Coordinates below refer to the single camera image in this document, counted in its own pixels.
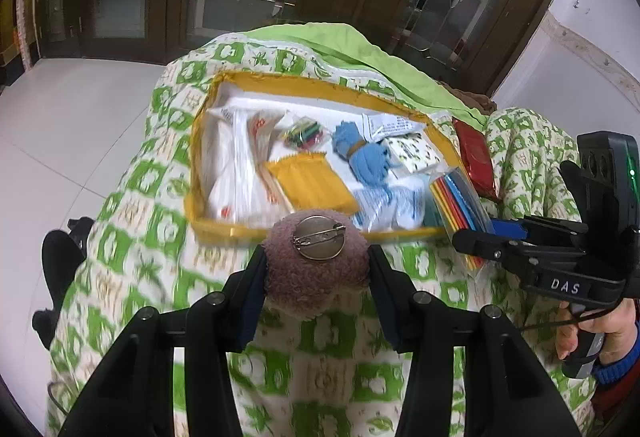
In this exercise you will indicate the yellow cloth packet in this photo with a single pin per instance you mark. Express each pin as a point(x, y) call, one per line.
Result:
point(310, 182)

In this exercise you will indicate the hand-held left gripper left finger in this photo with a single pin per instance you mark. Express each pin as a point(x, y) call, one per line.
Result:
point(250, 297)

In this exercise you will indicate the white desiccant packet strip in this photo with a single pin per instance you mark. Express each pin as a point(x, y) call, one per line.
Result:
point(390, 207)

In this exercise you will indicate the bag of thin coloured tubes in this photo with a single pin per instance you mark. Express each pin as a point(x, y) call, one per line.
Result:
point(455, 202)

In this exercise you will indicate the white pouch red lettering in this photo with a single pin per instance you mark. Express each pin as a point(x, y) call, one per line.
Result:
point(230, 177)

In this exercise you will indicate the bag of thick coloured tubes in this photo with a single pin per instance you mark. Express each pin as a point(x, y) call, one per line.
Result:
point(302, 134)

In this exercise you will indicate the white printed packet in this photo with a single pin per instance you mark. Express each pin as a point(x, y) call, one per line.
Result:
point(390, 124)

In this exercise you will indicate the pink plush brooch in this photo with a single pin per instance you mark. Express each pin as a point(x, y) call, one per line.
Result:
point(300, 287)

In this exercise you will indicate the person's right hand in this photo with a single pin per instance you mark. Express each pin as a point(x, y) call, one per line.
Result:
point(567, 337)

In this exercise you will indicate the green printed blanket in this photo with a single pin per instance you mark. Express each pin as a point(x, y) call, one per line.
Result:
point(150, 267)

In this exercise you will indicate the lemon print tissue pack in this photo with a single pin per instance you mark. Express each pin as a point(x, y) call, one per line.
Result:
point(415, 152)

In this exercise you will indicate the black chair base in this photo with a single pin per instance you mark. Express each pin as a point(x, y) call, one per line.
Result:
point(57, 252)

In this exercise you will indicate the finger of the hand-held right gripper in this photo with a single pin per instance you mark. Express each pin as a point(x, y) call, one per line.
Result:
point(500, 252)
point(510, 228)

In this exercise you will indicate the gold trimmed display cabinet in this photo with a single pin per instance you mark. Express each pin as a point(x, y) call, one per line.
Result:
point(20, 17)

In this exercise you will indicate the blue knitted cloth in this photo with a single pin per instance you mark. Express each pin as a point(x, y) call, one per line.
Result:
point(365, 162)

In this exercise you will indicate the dark brown cloth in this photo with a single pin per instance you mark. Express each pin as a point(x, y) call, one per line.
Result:
point(470, 99)

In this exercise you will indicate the red foil packet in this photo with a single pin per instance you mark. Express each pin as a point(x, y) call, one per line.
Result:
point(475, 157)

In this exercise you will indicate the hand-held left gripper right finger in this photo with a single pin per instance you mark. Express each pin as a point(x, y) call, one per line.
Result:
point(387, 302)

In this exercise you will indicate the gold-edged white cardboard tray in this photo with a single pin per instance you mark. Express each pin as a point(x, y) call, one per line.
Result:
point(280, 102)

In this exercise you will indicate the person's right forearm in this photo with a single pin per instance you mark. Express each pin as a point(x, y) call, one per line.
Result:
point(617, 369)

